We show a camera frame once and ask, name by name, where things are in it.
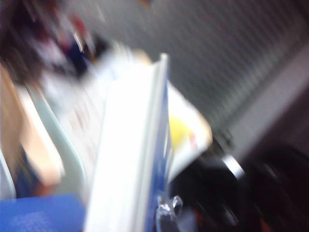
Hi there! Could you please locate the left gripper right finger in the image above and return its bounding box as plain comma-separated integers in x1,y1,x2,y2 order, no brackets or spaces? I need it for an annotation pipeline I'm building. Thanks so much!
155,195,242,232

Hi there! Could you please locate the blue paperback book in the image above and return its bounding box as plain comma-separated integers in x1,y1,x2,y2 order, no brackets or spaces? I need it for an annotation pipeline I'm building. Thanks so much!
83,53,176,232

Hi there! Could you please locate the light blue desk organizer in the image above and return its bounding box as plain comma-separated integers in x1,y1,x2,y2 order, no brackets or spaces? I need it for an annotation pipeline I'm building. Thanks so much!
21,87,86,201

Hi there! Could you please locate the beige yellow paperback book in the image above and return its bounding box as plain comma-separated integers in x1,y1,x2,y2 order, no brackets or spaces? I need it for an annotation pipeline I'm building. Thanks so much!
0,64,65,191

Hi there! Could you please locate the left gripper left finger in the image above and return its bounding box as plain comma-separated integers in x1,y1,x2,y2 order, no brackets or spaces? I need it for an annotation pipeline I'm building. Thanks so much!
0,192,85,232

